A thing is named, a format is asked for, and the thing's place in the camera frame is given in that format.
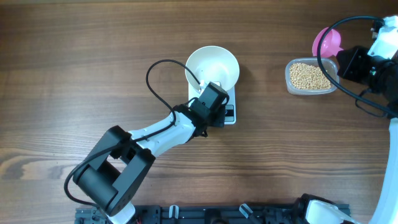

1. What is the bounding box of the white digital kitchen scale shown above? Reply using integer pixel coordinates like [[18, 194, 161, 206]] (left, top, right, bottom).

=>
[[188, 85, 236, 125]]

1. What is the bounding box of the pink measuring scoop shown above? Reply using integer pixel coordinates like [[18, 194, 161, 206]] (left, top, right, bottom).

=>
[[312, 27, 343, 58]]

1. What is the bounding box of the pile of soybeans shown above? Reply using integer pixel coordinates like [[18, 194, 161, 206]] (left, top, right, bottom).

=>
[[289, 63, 331, 90]]

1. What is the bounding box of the white bowl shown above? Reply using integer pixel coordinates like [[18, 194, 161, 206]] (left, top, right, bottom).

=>
[[185, 45, 240, 92]]

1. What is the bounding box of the left black cable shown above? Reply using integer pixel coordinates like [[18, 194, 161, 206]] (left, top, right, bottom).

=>
[[63, 58, 203, 208]]

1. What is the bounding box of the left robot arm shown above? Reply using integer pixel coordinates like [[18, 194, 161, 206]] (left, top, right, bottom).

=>
[[67, 82, 229, 223]]

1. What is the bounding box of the clear plastic container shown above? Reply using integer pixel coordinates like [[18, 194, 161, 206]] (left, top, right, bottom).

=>
[[285, 58, 337, 95]]

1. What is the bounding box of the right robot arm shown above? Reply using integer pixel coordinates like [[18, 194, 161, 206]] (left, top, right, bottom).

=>
[[290, 96, 397, 223]]

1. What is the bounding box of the right black cable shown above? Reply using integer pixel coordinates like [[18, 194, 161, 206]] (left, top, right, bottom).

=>
[[316, 15, 398, 119]]

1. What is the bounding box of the black cable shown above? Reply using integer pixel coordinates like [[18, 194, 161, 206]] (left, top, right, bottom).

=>
[[316, 15, 398, 119], [63, 58, 203, 208]]

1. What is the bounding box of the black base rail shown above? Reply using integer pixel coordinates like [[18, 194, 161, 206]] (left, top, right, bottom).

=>
[[74, 203, 352, 224]]

